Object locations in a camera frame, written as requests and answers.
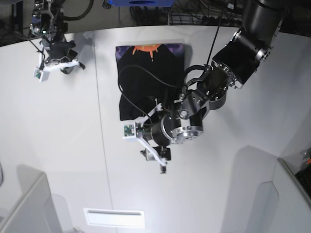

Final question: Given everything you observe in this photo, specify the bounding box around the black keyboard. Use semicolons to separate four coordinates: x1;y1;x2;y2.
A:
295;166;311;197

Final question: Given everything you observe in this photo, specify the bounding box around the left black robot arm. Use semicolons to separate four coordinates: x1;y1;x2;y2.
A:
115;0;289;149

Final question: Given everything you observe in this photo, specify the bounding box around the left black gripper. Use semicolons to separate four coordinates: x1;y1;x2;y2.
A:
136;113;205;149

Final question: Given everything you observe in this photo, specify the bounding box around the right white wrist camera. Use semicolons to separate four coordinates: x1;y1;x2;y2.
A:
34;53;86;82

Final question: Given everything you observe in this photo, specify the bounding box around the blue plastic box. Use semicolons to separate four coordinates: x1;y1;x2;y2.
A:
107;0;174;7

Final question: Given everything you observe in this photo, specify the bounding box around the white table slot plate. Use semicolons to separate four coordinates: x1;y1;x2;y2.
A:
84;208;145;228

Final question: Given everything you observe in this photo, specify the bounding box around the black T-shirt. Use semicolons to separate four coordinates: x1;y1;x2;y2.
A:
115;43;185;121

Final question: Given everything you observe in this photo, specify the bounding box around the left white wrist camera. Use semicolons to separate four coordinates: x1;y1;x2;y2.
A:
123;103;171;174

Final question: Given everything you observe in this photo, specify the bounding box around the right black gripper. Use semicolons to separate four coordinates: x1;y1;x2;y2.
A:
43;40;76;75

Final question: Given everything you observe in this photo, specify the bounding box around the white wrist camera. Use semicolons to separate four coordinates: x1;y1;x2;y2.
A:
34;53;86;82
123;103;171;174

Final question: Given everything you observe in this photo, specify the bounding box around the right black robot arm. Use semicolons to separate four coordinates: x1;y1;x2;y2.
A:
30;0;77;64

